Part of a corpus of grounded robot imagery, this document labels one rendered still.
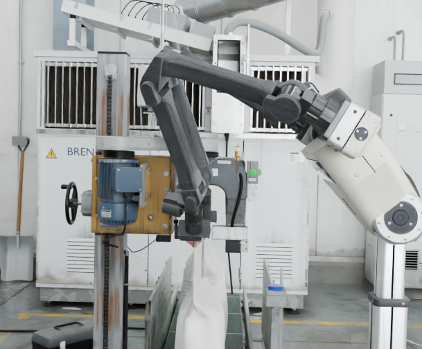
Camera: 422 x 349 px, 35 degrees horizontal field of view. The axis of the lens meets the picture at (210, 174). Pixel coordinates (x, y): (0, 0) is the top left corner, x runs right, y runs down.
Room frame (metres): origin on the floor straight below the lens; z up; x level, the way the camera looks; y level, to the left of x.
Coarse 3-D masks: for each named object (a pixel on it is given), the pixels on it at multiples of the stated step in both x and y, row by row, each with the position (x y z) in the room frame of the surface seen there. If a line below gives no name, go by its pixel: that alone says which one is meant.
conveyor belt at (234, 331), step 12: (228, 300) 4.29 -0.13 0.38; (228, 312) 3.98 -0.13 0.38; (240, 312) 3.99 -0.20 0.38; (228, 324) 3.72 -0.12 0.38; (240, 324) 3.73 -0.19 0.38; (168, 336) 3.47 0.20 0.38; (228, 336) 3.50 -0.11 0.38; (240, 336) 3.50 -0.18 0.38; (168, 348) 3.26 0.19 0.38; (228, 348) 3.28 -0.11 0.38; (240, 348) 3.29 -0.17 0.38
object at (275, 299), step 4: (268, 292) 2.54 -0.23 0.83; (272, 292) 2.54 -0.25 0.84; (276, 292) 2.54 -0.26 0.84; (280, 292) 2.54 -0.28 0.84; (284, 292) 2.54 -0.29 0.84; (268, 296) 2.54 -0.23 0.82; (272, 296) 2.54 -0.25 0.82; (276, 296) 2.54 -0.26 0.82; (280, 296) 2.54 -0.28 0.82; (284, 296) 2.54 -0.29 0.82; (268, 300) 2.54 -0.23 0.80; (272, 300) 2.54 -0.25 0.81; (276, 300) 2.54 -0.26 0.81; (280, 300) 2.54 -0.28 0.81; (284, 300) 2.54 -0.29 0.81; (268, 304) 2.54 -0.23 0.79; (272, 304) 2.54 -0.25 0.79; (276, 304) 2.54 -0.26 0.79; (280, 304) 2.54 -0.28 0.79; (284, 304) 2.54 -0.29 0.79
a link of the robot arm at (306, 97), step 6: (288, 84) 1.77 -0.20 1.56; (282, 90) 1.75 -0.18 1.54; (288, 90) 1.74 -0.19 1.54; (294, 90) 1.74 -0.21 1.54; (300, 90) 1.75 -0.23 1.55; (306, 90) 1.75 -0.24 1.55; (294, 96) 1.72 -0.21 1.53; (300, 96) 1.73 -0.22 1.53; (306, 96) 1.73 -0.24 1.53; (312, 96) 1.74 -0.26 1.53; (300, 102) 1.72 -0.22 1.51; (306, 102) 1.71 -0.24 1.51; (312, 102) 1.71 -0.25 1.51; (306, 108) 1.72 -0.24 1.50; (300, 114) 1.74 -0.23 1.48
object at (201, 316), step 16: (192, 288) 2.55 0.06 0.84; (208, 288) 2.52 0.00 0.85; (192, 304) 2.23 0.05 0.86; (208, 304) 2.29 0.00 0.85; (192, 320) 2.23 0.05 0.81; (208, 320) 2.23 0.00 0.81; (224, 320) 2.43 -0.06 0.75; (176, 336) 2.29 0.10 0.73; (192, 336) 2.21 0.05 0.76; (208, 336) 2.21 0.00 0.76; (224, 336) 2.33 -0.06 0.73
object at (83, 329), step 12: (60, 324) 4.23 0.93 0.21; (72, 324) 4.28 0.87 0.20; (84, 324) 4.29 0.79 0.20; (36, 336) 4.10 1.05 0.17; (48, 336) 4.04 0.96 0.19; (60, 336) 4.06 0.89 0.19; (72, 336) 4.11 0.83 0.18; (84, 336) 4.16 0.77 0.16; (36, 348) 4.09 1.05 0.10; (48, 348) 4.00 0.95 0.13; (60, 348) 4.03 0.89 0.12; (72, 348) 4.10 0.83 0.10; (84, 348) 4.16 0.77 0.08
